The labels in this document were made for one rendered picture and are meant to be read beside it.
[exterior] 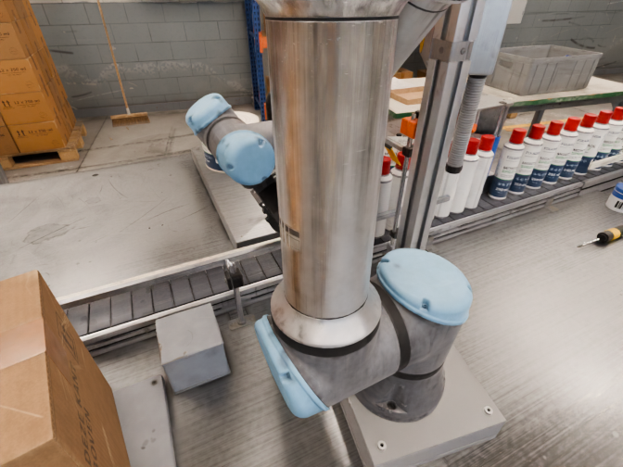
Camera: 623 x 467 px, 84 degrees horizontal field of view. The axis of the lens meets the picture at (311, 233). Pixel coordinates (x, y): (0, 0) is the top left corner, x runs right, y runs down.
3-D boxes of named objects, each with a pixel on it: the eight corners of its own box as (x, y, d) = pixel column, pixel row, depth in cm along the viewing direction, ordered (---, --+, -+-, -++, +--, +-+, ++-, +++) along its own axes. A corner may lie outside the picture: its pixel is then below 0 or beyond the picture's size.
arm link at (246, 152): (298, 129, 50) (270, 109, 58) (221, 141, 46) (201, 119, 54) (299, 179, 54) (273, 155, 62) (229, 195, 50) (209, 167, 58)
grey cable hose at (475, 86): (452, 166, 76) (480, 61, 64) (464, 172, 74) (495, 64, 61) (440, 169, 75) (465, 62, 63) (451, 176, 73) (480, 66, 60)
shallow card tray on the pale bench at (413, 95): (428, 90, 236) (429, 84, 234) (452, 99, 218) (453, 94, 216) (385, 95, 225) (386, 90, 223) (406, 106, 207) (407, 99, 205)
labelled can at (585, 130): (559, 172, 118) (588, 110, 105) (575, 179, 114) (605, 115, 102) (549, 175, 116) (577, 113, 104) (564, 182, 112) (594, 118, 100)
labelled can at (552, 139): (528, 181, 112) (554, 117, 100) (543, 188, 109) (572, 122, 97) (517, 184, 111) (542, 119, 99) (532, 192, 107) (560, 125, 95)
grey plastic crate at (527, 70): (540, 76, 269) (551, 44, 256) (588, 89, 239) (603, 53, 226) (476, 82, 253) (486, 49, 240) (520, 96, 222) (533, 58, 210)
